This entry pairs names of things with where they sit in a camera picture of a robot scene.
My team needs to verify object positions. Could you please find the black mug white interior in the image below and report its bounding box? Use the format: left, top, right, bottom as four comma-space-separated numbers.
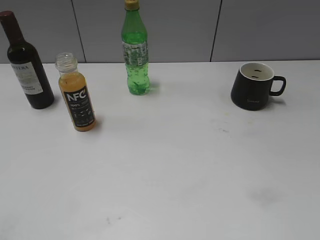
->
230, 62, 287, 111

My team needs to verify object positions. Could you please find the dark red wine bottle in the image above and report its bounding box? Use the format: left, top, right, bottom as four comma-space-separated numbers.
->
0, 10, 55, 109

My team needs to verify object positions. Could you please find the NFC orange juice bottle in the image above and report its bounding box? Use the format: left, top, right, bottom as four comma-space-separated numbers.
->
55, 52, 96, 132

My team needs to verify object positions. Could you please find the green plastic soda bottle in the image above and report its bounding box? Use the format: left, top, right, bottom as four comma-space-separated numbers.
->
121, 0, 150, 96

